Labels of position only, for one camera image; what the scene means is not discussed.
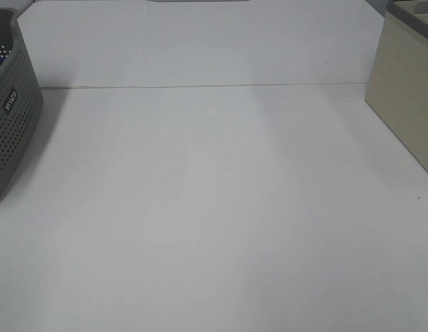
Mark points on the beige storage box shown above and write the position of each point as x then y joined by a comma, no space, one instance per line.
398,86

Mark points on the grey perforated plastic basket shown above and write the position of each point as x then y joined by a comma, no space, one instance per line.
21,100

